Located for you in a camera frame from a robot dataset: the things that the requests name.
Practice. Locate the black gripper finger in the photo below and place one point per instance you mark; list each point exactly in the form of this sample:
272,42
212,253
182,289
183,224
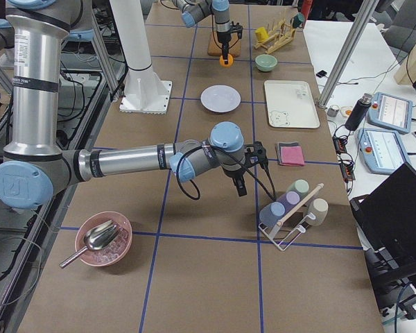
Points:
241,188
225,56

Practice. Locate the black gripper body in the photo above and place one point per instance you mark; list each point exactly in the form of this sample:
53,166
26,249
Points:
234,175
224,39

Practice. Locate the orange fruit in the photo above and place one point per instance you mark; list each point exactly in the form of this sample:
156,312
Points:
231,61

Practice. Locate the white plate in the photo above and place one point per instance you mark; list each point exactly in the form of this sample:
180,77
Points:
220,98

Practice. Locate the cream bear tray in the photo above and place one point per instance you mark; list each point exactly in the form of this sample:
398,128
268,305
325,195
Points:
290,104

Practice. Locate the wooden cutting board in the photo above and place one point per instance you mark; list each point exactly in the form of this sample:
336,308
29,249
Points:
214,46

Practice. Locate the yellow cup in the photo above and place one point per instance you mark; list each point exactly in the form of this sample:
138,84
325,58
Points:
261,34

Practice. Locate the green bowl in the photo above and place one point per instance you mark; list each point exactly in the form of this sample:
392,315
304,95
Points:
265,62

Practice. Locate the blue tumbler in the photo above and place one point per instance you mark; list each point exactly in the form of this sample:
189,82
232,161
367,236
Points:
271,213

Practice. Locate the grey cloth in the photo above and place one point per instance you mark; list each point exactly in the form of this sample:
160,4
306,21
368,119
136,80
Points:
280,144

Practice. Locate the purple tumbler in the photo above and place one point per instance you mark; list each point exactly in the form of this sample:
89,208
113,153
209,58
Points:
289,200

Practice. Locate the wooden dish rack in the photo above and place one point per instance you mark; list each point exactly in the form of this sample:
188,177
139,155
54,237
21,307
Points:
280,34

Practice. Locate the pink cloth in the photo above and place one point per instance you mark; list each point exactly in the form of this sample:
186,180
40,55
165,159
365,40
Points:
291,156

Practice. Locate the green tumbler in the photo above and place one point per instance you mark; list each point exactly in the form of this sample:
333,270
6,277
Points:
300,186

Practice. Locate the dark green cup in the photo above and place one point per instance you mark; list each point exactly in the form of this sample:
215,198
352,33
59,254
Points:
297,20

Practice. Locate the beige tumbler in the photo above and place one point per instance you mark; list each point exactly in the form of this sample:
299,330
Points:
317,212

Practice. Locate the red cylinder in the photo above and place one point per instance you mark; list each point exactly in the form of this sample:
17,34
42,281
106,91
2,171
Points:
306,8

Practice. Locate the small metal tin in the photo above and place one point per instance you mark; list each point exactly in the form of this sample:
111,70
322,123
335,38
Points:
333,111

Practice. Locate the black water bottle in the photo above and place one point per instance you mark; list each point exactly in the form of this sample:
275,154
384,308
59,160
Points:
358,112

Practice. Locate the pink bowl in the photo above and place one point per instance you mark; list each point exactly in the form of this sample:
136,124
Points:
117,240

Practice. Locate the near teach pendant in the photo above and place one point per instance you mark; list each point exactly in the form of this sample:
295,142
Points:
382,150

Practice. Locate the teach pendant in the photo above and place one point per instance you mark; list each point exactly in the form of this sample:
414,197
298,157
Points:
390,112
382,150

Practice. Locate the metal scoop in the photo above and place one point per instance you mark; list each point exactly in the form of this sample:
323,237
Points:
97,238

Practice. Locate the black laptop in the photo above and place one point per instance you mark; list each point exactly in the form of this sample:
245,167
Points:
387,218

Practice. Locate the far teach pendant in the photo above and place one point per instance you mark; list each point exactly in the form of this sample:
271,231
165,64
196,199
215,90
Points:
390,112

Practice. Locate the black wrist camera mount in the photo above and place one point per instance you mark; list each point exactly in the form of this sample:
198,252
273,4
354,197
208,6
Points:
236,29
255,154

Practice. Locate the white wire cup rack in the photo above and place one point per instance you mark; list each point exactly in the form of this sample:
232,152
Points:
292,224

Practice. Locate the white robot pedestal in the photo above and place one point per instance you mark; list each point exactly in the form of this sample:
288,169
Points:
144,92

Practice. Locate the aluminium frame post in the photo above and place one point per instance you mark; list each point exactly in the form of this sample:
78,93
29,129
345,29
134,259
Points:
355,32

